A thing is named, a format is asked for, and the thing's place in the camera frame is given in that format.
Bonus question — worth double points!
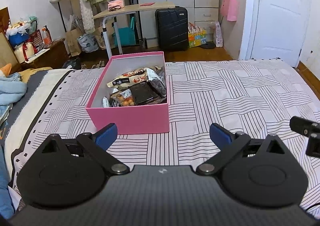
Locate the clear bag of orange nuts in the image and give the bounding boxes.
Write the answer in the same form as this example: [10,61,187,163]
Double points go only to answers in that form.
[111,89,135,106]

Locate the wooden rolling side table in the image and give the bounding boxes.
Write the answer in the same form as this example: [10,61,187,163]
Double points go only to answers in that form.
[92,1,177,60]

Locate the dark wooden nightstand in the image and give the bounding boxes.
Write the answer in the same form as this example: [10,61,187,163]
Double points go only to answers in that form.
[21,38,69,70]

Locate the striped patchwork bed sheet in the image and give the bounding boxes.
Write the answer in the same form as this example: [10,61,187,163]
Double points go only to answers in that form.
[1,59,319,216]

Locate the large beige snack bag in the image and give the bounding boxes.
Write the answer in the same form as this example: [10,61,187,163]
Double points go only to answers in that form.
[107,66,161,90]

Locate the white drawstring plastic bag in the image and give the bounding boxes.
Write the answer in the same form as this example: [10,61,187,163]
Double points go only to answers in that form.
[77,34,99,53]

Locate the pink pouch on table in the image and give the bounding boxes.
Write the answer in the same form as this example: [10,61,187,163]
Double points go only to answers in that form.
[107,0,124,11]

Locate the white snack bar wrapper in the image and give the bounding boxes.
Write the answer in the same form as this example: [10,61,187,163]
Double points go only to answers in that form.
[102,97,110,108]

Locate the black bag on floor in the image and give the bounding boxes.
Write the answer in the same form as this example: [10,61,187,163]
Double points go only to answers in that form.
[62,57,82,70]

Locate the blue bucket with white fluff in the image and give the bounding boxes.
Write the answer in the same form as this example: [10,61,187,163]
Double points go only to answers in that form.
[5,22,30,48]

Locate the light blue plush goose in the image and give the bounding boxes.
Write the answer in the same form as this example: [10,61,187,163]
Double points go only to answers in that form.
[0,63,27,124]

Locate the white bedroom door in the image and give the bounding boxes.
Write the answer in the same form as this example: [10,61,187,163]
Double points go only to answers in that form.
[239,0,311,67]

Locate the pink cardboard box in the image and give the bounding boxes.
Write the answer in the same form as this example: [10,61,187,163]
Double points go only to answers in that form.
[86,51,169,135]

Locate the white patterned floor bag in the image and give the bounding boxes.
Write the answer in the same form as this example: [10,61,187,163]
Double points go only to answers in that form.
[214,21,223,48]

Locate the red card on table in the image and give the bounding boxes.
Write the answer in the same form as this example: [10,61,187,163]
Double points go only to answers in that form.
[139,2,155,6]

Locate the black hard suitcase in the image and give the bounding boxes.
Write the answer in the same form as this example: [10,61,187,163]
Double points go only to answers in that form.
[155,6,189,51]

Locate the colourful yellow gift box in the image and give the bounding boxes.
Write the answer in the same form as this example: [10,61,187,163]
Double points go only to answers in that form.
[188,23,207,48]

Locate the brown paper bag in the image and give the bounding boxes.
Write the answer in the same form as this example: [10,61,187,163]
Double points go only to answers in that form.
[66,28,83,57]

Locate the teal tote bag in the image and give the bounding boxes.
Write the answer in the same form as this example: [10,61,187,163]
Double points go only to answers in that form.
[112,17,136,47]

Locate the pink paper bag hanging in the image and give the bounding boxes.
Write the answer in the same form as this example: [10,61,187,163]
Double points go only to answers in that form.
[220,0,239,22]

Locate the white bag with red ribbon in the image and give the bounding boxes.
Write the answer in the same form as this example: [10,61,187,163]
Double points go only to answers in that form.
[14,42,35,64]

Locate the wooden padded headboard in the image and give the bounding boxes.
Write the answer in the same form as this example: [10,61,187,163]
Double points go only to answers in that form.
[0,7,21,74]

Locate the beige sandals on floor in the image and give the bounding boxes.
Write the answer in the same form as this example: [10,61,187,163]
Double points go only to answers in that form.
[91,60,105,69]

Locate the orange drink bottle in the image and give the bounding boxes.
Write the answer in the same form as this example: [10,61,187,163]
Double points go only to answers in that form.
[42,26,52,46]

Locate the black snack packet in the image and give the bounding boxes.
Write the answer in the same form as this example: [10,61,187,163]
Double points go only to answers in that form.
[129,81,159,105]

